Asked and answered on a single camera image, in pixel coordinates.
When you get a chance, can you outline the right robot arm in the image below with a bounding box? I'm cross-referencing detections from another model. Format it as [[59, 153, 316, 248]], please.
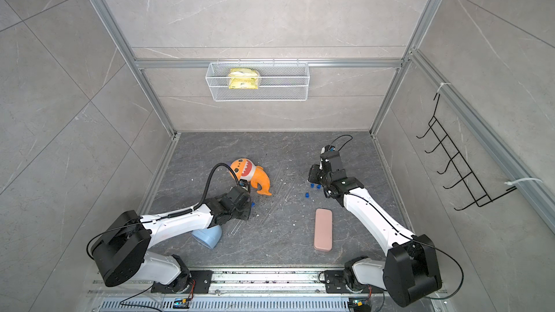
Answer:
[[308, 145, 442, 307]]

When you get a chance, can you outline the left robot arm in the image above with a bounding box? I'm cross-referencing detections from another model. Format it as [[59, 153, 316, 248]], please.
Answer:
[[87, 186, 251, 293]]

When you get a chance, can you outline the pink rectangular case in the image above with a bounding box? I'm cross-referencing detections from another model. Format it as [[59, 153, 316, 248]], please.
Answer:
[[314, 208, 332, 252]]

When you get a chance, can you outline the light blue cup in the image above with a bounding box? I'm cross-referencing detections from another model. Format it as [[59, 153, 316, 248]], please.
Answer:
[[192, 225, 223, 249]]

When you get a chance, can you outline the orange shark plush toy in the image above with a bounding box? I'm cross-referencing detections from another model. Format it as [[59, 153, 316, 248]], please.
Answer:
[[231, 158, 272, 196]]

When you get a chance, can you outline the yellow packet in basket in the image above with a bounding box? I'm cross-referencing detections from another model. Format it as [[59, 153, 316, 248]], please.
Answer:
[[228, 68, 261, 90]]

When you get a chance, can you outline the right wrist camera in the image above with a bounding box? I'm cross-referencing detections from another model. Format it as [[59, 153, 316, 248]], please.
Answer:
[[320, 144, 335, 155]]

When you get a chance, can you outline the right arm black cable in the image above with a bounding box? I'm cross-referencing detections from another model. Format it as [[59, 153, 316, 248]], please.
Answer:
[[329, 133, 465, 300]]

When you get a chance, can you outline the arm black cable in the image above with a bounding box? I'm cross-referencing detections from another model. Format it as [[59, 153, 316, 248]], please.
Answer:
[[329, 133, 465, 300], [85, 162, 241, 261]]

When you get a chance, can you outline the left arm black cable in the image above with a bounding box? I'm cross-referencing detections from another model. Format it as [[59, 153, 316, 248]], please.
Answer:
[[85, 162, 241, 261]]

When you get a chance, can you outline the metal base rail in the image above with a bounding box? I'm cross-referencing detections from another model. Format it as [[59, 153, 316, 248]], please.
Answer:
[[86, 267, 454, 312]]

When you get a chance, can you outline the white wire basket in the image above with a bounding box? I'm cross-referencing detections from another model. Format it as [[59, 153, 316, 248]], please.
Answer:
[[205, 62, 310, 102]]

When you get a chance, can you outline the black wall hook rack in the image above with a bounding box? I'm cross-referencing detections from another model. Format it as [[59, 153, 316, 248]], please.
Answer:
[[416, 93, 517, 212]]

